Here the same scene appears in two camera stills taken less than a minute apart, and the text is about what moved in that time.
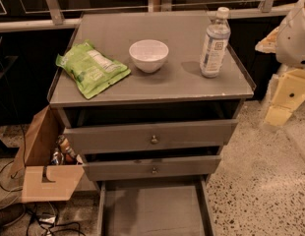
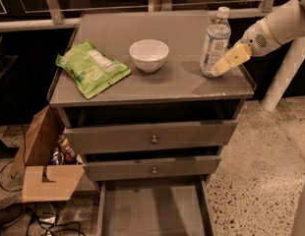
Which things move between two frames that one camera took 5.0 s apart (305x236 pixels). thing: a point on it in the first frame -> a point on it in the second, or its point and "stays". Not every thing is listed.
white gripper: (294, 41) -> (257, 41)
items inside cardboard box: (64, 153) stays
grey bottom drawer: (159, 206) stays
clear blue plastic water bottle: (215, 43) stays
